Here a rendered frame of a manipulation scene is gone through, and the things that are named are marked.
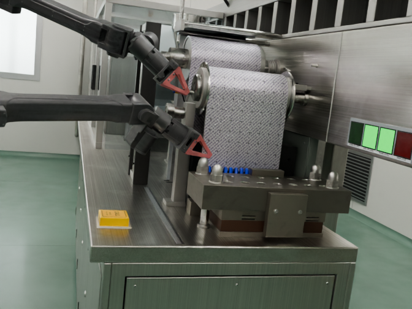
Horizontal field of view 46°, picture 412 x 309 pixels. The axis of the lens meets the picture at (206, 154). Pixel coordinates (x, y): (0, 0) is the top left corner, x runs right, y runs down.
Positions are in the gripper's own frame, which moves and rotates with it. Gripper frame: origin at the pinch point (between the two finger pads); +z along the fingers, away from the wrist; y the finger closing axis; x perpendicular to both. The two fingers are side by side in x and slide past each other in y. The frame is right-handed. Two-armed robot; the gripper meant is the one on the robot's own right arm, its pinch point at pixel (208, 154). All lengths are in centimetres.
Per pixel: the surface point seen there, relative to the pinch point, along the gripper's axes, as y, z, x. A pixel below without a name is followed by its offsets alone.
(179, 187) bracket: -7.8, 1.1, -12.6
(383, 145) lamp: 35.3, 20.6, 23.7
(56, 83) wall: -556, -46, -35
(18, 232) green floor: -242, -6, -128
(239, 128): 0.2, 3.0, 11.0
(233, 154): 0.3, 6.0, 4.0
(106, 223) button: 13.5, -15.8, -27.6
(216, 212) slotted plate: 15.1, 5.4, -10.8
